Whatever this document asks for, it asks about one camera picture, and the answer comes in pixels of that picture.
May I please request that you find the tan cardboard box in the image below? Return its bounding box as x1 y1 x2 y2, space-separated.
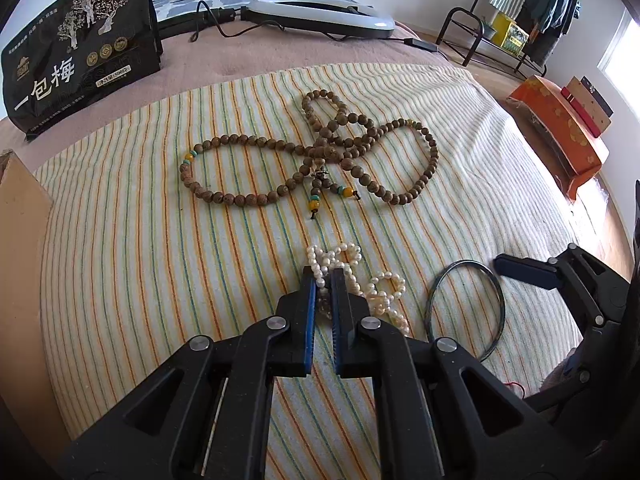
567 77 612 138

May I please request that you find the bright window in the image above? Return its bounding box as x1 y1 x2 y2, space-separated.
597 10 637 77

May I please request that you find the white pearl necklace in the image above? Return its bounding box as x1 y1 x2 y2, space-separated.
306 242 412 338

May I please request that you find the brown wooden bead necklace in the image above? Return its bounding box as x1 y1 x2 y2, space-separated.
180 89 440 221

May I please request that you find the black power cable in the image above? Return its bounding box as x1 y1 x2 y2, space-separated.
392 34 453 61

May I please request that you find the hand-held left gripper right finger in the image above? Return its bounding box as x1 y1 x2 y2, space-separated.
330 267 596 480

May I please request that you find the black snack bag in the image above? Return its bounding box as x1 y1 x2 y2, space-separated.
0 0 163 142

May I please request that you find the black ring light stand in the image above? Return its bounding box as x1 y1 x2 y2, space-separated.
157 0 248 43

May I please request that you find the thin dark bangle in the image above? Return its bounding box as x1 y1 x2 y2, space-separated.
425 259 506 363

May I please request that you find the white ring light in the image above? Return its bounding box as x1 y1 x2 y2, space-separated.
240 0 396 41

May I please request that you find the black metal clothes rack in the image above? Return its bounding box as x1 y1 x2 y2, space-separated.
435 0 556 81

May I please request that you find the yellow green box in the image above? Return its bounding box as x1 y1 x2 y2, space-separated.
491 12 530 55

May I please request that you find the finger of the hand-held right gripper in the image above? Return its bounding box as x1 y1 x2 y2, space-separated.
492 244 632 331

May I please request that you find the brown blanket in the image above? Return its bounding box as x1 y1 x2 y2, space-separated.
0 15 501 181

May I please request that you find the orange cloth covered bench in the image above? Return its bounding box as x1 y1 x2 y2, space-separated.
502 75 611 203

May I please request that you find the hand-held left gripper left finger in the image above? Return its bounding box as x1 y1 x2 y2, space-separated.
55 266 318 480

